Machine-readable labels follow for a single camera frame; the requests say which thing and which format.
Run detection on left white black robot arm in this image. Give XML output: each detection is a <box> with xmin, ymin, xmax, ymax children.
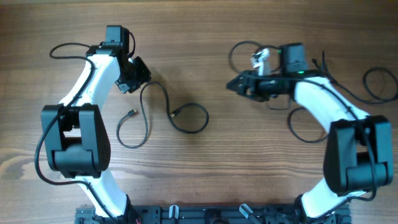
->
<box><xmin>37</xmin><ymin>25</ymin><xmax>150</xmax><ymax>222</ymax></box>

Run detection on long black usb cable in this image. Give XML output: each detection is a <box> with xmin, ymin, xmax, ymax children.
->
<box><xmin>312</xmin><ymin>50</ymin><xmax>398</xmax><ymax>105</ymax></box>

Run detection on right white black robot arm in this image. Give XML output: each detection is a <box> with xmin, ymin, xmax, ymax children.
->
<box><xmin>226</xmin><ymin>43</ymin><xmax>394</xmax><ymax>223</ymax></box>

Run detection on black usb cables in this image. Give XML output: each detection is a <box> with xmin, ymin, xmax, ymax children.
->
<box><xmin>116</xmin><ymin>81</ymin><xmax>210</xmax><ymax>149</ymax></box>

